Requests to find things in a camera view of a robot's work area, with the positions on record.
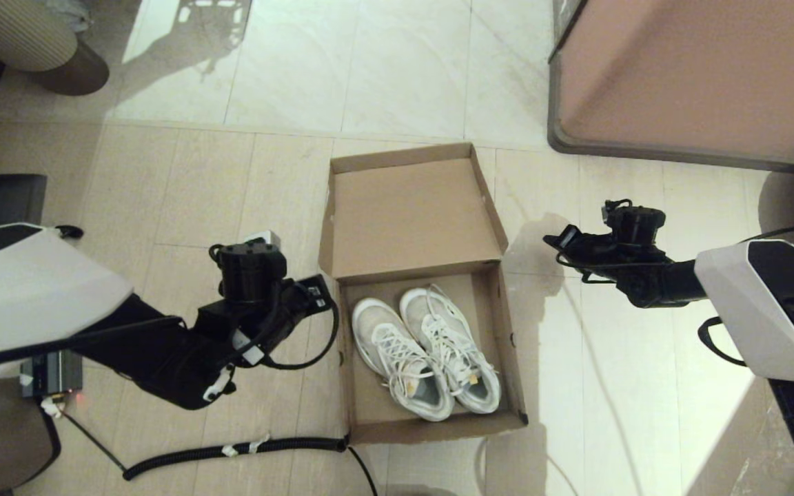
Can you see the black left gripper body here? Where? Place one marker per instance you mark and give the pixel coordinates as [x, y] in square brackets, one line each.
[252, 272]

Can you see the grey metal power converter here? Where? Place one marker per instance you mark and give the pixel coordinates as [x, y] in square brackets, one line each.
[52, 375]

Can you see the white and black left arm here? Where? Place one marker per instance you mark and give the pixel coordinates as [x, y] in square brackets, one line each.
[25, 289]

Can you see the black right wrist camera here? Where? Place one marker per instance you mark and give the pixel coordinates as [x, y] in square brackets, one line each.
[562, 238]

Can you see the beige ribbed pouf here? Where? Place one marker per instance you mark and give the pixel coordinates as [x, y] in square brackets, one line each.
[11, 34]

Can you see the pink cabinet with dark frame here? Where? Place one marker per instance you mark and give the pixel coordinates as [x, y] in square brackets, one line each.
[700, 76]

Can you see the white mesh sneaker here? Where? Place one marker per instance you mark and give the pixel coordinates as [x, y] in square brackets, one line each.
[376, 324]
[424, 310]

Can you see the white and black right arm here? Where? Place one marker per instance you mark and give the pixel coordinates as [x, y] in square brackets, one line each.
[748, 303]

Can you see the clear plastic wrap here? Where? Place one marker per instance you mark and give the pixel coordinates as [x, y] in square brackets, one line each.
[762, 455]

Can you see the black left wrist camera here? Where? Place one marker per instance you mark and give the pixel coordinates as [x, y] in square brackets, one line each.
[316, 293]

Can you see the grey crumpled cloth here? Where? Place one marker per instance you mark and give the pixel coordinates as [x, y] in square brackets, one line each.
[69, 15]

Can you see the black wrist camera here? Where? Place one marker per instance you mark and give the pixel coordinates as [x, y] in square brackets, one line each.
[562, 238]
[316, 293]

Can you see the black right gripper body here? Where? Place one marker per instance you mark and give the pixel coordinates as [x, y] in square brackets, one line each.
[635, 224]

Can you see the brown cardboard shoe box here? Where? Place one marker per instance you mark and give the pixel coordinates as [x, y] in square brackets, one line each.
[411, 213]

